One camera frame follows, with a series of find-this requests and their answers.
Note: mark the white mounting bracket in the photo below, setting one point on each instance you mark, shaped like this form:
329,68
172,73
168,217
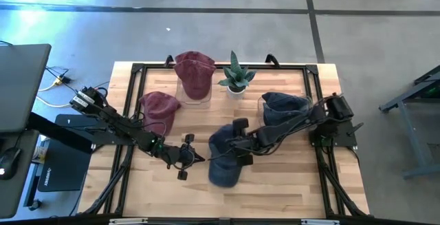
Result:
319,222
128,221

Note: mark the black metal table frame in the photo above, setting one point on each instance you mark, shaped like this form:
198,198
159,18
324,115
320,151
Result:
288,67

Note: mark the grey metal cart frame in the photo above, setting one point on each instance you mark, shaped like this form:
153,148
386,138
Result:
410,135

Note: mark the black computer mouse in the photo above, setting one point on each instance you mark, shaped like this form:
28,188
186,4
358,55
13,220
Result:
9,161

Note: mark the navy blue baseball cap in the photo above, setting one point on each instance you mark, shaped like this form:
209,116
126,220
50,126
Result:
275,120
282,103
221,170

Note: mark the snake plant in white pot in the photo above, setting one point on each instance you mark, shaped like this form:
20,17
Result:
236,77

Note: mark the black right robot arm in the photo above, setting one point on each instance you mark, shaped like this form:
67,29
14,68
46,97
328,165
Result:
275,133

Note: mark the clear plastic bin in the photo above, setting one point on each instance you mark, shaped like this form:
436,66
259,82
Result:
192,104
260,113

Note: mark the dark grey desk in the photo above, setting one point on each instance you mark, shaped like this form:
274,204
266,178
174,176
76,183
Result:
20,190

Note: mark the maroon baseball cap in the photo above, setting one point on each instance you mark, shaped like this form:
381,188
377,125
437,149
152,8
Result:
192,55
194,80
158,111

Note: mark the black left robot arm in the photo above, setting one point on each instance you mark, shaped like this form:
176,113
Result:
117,121

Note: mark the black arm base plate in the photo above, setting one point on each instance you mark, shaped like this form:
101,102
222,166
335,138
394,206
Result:
343,139

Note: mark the black computer tower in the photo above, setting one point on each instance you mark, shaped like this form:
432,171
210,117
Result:
65,170

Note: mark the black diagonal support beam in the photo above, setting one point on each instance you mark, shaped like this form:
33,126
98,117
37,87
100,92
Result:
58,133

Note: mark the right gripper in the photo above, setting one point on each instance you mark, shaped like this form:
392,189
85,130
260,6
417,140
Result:
245,144

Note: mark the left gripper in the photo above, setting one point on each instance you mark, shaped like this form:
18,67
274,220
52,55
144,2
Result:
178,154

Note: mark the small black power adapter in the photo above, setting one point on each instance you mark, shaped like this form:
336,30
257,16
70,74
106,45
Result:
64,79

